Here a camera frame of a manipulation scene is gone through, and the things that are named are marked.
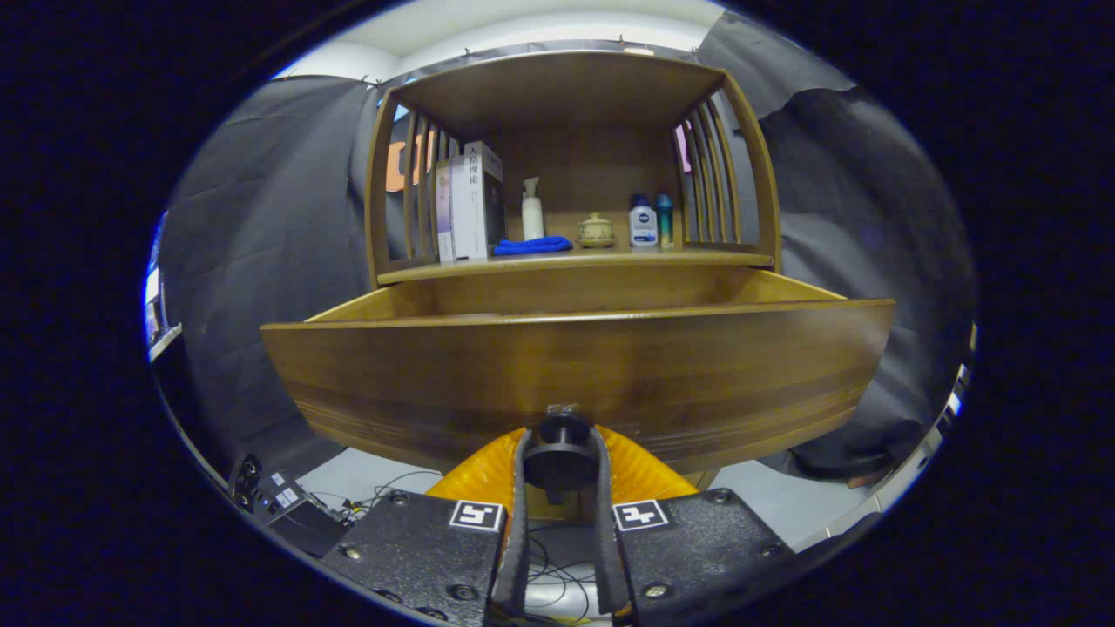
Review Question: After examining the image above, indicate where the wooden countertop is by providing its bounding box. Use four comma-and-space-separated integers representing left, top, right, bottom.
376, 242, 776, 286

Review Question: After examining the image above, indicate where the black electronic box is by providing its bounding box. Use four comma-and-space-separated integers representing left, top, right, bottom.
228, 453, 351, 558

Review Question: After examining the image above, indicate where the white pump bottle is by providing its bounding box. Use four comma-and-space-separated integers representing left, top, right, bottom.
520, 177, 546, 242

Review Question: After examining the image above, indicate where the wooden cabinet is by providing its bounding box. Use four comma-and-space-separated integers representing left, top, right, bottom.
364, 50, 783, 288

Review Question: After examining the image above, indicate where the blue folded cloth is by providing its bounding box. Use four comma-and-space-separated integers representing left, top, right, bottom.
493, 235, 574, 257

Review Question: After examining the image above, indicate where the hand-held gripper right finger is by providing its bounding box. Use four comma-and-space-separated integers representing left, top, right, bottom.
589, 425, 799, 627

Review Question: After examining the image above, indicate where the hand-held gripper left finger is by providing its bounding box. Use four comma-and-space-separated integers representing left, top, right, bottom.
321, 427, 534, 627

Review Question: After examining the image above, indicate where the wooden drawer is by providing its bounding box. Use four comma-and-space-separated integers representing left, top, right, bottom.
260, 266, 898, 475

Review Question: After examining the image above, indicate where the white wall fixture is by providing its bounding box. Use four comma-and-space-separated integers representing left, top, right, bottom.
144, 213, 184, 362

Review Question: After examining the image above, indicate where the thin pale book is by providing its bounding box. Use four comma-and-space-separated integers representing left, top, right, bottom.
435, 158, 456, 264

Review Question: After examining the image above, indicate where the beige lidded teacup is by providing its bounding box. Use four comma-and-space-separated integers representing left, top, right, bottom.
575, 212, 616, 249

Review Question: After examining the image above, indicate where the white bottle with blue cap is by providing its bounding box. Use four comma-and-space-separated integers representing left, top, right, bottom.
628, 193, 659, 248

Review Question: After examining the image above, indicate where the thick white book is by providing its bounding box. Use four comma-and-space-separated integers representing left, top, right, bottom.
450, 140, 506, 262

